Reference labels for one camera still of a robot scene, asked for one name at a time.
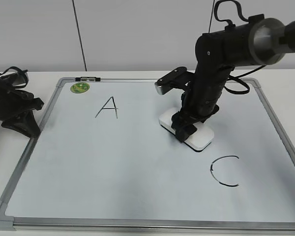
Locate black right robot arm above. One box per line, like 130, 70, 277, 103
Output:
171, 15, 295, 142

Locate green round magnet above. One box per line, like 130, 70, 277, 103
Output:
70, 82, 90, 94

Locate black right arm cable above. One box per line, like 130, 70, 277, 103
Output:
213, 0, 266, 95

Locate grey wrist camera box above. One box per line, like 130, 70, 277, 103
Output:
154, 66, 194, 95

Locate black hanging clip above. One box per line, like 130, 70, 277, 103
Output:
75, 77, 101, 82

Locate white board eraser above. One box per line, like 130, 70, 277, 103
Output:
159, 107, 214, 152

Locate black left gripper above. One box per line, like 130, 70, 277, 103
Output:
0, 66, 44, 138

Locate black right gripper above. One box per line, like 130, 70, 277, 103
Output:
171, 63, 234, 143

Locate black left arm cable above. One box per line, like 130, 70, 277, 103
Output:
0, 66, 30, 89

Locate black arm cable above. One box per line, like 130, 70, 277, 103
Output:
213, 0, 266, 95
0, 66, 30, 89

